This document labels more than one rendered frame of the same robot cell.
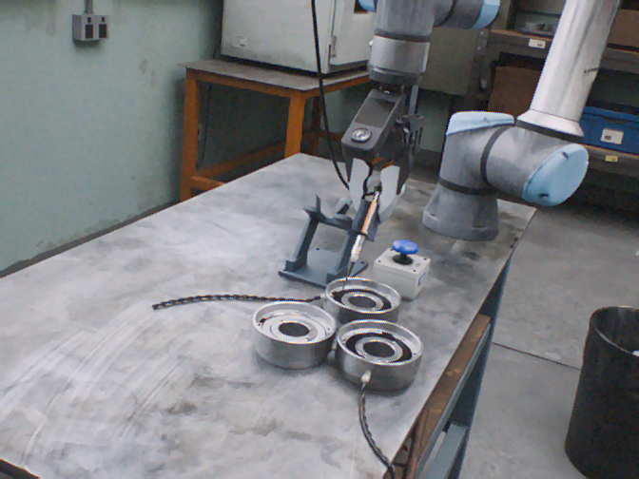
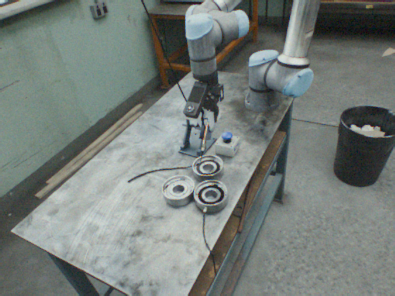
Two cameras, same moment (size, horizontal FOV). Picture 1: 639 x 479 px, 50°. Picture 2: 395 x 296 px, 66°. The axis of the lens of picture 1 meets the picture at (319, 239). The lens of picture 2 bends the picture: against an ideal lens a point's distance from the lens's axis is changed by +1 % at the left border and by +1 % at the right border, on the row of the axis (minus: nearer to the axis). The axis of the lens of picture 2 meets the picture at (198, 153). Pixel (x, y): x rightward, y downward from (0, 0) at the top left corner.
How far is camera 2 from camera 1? 0.34 m
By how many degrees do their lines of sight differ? 20
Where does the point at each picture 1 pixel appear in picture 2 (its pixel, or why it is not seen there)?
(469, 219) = (263, 103)
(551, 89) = (290, 44)
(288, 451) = (173, 249)
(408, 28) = (202, 56)
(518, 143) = (278, 71)
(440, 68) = not seen: outside the picture
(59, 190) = (107, 86)
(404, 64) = (204, 71)
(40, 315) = (87, 193)
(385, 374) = (211, 208)
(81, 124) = (108, 55)
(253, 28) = not seen: outside the picture
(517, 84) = not seen: outside the picture
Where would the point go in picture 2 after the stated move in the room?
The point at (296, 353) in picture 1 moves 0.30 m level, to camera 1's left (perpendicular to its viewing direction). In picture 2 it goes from (178, 202) to (85, 201)
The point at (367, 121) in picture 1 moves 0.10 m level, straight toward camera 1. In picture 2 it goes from (192, 99) to (187, 118)
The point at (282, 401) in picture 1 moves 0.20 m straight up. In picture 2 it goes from (173, 224) to (161, 175)
